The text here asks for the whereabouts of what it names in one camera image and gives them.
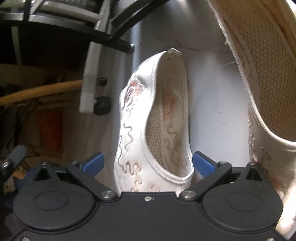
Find wooden chair legs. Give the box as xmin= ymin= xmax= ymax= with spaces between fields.
xmin=0 ymin=80 xmax=84 ymax=107

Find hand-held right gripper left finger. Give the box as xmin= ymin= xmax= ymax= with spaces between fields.
xmin=33 ymin=152 xmax=118 ymax=201

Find grey blurred object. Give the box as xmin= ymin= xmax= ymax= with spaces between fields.
xmin=0 ymin=145 xmax=27 ymax=179

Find white embroidered shoe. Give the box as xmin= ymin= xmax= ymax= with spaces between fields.
xmin=114 ymin=47 xmax=195 ymax=193
xmin=207 ymin=0 xmax=296 ymax=240

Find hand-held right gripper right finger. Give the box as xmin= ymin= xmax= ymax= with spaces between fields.
xmin=179 ymin=151 xmax=270 ymax=201

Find white furniture frame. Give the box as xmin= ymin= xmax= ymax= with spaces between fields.
xmin=11 ymin=0 xmax=114 ymax=114

